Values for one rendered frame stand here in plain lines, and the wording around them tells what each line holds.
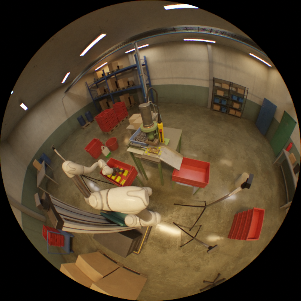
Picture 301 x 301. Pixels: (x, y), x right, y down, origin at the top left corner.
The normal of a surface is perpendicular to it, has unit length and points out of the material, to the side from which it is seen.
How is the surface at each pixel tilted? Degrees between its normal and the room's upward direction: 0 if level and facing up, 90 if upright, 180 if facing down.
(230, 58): 90
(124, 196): 5
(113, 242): 0
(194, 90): 90
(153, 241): 0
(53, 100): 90
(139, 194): 26
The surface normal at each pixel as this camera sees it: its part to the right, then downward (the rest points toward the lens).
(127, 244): -0.17, -0.67
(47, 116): 0.89, 0.21
